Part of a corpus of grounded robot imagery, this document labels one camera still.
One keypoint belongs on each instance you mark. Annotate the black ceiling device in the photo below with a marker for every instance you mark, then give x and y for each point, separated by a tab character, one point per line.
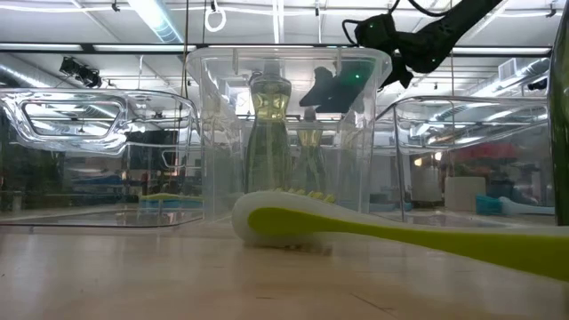
82	73

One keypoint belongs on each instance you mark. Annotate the grey ceiling duct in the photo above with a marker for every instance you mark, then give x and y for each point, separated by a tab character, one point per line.
529	69

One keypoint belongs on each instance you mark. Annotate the ceiling air vent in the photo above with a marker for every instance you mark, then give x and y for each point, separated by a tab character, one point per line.
507	69

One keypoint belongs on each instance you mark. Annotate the long ceiling light bar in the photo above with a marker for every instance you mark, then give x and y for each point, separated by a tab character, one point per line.
142	47

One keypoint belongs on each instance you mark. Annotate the shallow clear plastic bin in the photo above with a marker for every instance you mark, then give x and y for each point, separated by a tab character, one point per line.
398	178

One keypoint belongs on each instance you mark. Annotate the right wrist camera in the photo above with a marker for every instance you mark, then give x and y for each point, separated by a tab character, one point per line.
378	31

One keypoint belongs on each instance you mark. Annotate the tall clear plastic bin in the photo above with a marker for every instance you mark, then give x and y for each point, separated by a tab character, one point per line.
209	133

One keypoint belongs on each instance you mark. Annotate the dark blue sponge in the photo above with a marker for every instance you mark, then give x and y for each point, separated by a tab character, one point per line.
169	204

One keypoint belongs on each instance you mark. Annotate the blue dish brush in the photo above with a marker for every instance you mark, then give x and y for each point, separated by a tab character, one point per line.
488	205

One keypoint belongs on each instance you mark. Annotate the silver ceiling duct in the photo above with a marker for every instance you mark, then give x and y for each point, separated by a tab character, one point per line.
155	20

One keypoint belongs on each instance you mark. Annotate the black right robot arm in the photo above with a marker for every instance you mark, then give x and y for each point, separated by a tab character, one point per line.
444	31

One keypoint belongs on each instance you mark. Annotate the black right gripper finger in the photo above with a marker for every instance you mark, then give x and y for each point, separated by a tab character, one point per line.
320	89
334	100

